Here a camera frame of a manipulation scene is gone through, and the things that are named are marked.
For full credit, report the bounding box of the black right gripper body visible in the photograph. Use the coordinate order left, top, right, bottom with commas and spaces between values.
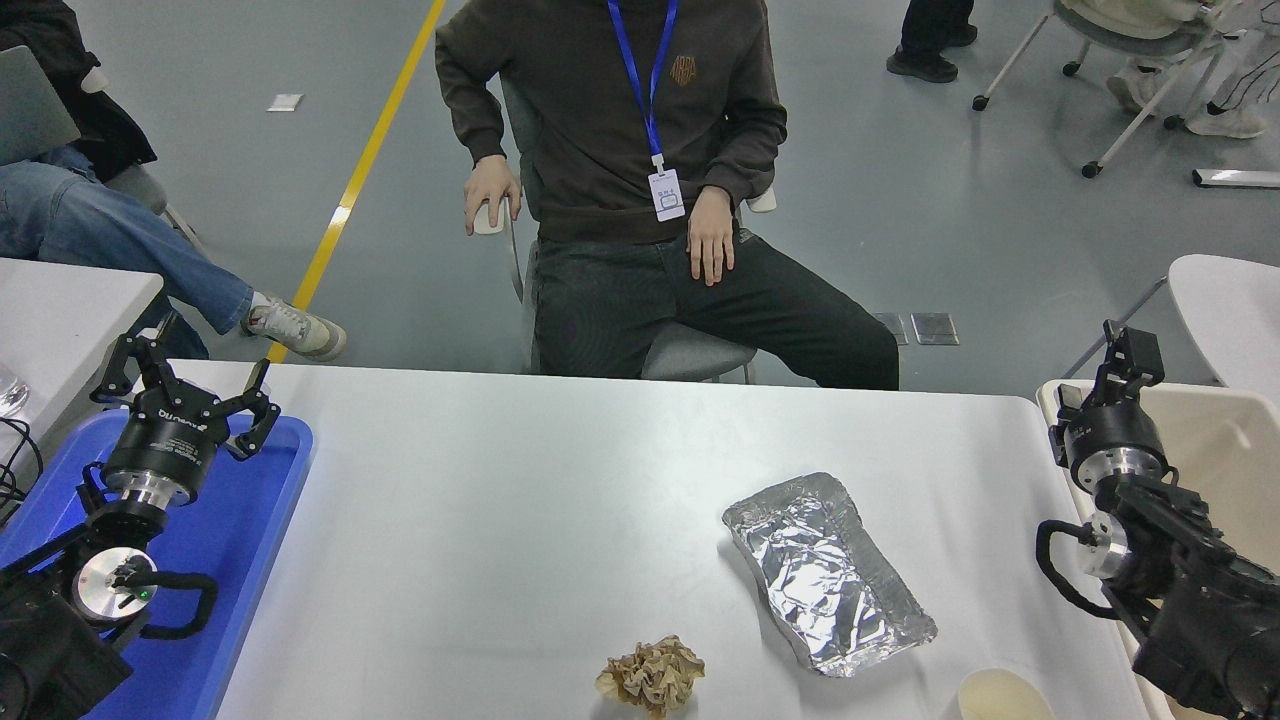
1062, 400, 1169, 471

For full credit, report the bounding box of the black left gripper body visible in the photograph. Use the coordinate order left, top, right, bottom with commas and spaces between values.
104, 385, 233, 493

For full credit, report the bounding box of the white paper cup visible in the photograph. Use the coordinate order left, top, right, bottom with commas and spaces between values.
957, 667, 1056, 720

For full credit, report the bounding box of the silver foil tray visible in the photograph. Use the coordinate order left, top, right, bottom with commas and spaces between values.
722, 472, 939, 679

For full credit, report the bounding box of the tan paper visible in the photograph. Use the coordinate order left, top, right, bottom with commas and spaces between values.
595, 635, 706, 719

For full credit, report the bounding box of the person's right hand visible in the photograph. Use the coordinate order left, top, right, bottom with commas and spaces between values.
463, 155, 523, 237

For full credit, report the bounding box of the person's left hand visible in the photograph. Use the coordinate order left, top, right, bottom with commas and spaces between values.
687, 186, 738, 288

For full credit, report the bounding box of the white side table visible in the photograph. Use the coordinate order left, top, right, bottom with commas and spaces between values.
0, 258, 164, 471

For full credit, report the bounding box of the large pale plastic bin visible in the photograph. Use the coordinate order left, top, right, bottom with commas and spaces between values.
1036, 378, 1280, 720

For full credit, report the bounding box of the blue plastic tray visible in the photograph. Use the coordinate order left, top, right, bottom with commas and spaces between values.
0, 408, 314, 720

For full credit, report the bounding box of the person with crossed legs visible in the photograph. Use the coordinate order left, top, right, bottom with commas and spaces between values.
0, 0, 348, 363

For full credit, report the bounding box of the grey chair seat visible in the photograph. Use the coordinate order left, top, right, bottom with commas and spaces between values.
100, 165, 211, 261

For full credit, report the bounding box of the person with white shoes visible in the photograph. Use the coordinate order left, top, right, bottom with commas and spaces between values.
1105, 0, 1280, 139

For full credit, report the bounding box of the grey laptop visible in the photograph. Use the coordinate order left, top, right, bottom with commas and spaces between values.
0, 45, 83, 168

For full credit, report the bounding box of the white-framed wheeled chair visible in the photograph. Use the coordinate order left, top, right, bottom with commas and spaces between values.
972, 0, 1280, 179

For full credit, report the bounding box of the cream padded jacket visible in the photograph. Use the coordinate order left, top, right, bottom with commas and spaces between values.
1058, 0, 1211, 39

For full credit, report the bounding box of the standing person with black shoes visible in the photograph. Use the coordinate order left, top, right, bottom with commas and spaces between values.
886, 0, 979, 84

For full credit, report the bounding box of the grey office chair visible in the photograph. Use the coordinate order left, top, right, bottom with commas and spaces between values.
470, 80, 779, 384

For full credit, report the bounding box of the seated person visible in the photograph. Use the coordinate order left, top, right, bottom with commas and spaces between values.
435, 0, 901, 391

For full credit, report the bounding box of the black cable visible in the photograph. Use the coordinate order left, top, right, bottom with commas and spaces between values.
0, 418, 46, 526

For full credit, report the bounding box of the blue lanyard with badge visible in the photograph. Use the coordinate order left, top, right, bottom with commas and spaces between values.
607, 0, 687, 223

